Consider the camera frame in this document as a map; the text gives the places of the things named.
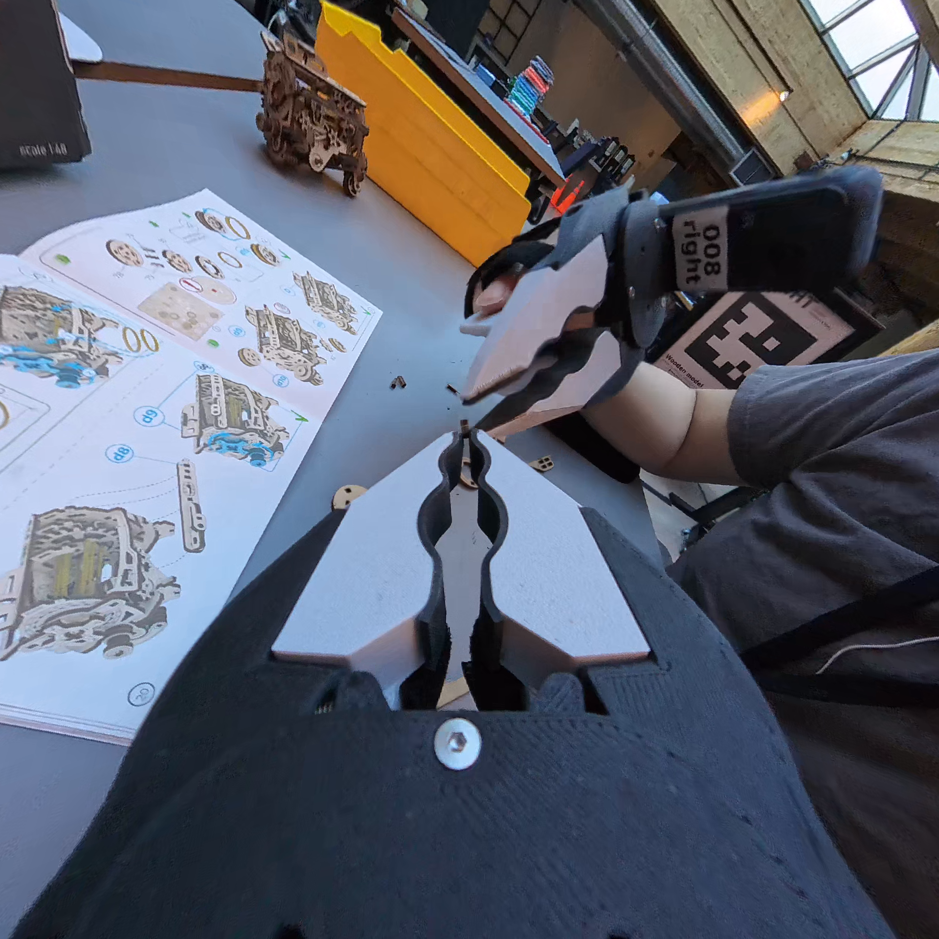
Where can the yellow plastic bin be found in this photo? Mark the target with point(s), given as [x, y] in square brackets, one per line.
[418, 132]

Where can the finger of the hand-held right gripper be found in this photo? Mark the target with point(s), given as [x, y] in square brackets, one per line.
[579, 374]
[543, 315]

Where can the background work table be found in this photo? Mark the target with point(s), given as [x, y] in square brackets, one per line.
[506, 103]

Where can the illustrated instruction booklet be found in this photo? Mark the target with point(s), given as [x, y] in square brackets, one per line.
[183, 440]

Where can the colourful stack of items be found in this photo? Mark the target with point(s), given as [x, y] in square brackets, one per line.
[529, 86]

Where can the skylight window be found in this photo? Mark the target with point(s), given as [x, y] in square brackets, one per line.
[880, 51]

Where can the person's grey clothing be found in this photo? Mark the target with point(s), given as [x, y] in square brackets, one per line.
[843, 513]

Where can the wooden model vehicle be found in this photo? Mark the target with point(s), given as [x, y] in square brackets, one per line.
[312, 117]

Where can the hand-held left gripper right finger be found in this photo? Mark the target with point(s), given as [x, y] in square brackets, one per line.
[565, 579]

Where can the person's right hand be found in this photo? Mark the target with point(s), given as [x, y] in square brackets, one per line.
[493, 293]

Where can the wooden offcut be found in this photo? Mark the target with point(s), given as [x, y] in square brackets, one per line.
[453, 691]

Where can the black box with square code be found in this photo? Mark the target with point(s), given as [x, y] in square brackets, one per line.
[763, 330]

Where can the wooden disc with slots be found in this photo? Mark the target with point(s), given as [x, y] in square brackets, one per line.
[348, 496]

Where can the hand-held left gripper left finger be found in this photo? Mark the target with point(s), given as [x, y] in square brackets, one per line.
[352, 579]

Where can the white rounded object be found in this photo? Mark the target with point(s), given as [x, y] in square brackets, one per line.
[79, 38]

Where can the black cardboard box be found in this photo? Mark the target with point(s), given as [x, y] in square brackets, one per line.
[37, 81]

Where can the person's right forearm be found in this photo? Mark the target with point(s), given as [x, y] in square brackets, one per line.
[660, 425]

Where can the long wooden strip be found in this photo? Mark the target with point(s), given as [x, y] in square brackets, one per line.
[169, 75]

